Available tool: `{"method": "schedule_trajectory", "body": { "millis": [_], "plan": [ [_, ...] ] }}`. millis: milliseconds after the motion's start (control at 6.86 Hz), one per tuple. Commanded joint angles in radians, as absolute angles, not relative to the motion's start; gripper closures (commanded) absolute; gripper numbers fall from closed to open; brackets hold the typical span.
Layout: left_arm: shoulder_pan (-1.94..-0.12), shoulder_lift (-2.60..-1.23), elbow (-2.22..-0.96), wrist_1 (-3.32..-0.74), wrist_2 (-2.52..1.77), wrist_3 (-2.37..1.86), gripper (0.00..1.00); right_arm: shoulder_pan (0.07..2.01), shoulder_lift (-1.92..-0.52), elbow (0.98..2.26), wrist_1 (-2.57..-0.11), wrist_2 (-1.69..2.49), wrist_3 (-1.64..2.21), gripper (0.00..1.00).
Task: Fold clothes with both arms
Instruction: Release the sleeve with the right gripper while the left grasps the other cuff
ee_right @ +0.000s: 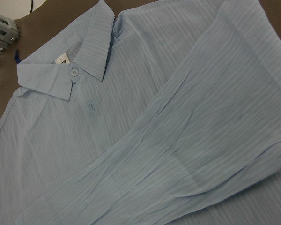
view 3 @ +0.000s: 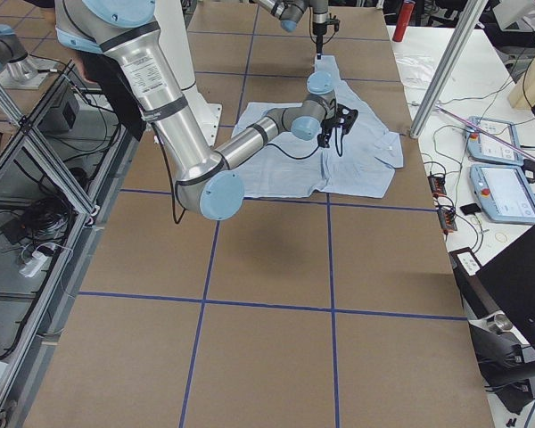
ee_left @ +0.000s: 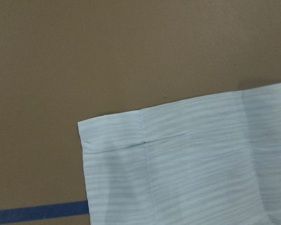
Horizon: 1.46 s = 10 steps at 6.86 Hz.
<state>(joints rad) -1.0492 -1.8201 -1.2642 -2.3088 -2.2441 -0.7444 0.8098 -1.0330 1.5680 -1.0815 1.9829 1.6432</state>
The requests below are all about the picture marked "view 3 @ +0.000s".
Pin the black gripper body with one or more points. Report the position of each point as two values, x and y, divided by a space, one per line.
327 129
320 29

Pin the light blue button-up shirt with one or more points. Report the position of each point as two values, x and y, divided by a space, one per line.
362 163

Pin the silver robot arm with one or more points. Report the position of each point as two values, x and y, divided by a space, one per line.
148 41
289 13

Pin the red cylindrical bottle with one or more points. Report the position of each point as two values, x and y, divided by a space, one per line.
404 17

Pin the clear plastic bag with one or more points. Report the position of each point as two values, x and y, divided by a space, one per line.
416 70

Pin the orange circuit board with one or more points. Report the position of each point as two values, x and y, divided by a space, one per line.
437 185

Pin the upper teach pendant tablet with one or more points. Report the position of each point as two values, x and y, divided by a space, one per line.
486 149

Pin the teach pendant tablet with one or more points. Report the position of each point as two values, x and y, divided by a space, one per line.
503 193
486 149

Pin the lower teach pendant tablet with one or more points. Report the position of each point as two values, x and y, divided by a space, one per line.
503 193

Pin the person in black shirt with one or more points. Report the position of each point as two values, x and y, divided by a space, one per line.
107 74

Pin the black laptop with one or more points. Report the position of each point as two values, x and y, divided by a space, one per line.
506 282

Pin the white power strip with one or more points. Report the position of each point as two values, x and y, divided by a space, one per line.
37 260

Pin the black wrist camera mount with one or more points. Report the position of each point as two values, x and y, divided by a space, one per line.
333 21
345 118

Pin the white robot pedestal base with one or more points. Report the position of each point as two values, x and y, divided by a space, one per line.
196 89

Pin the aluminium frame post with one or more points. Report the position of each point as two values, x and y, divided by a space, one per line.
448 61

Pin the aluminium side frame rail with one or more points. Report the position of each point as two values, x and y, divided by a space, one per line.
63 158

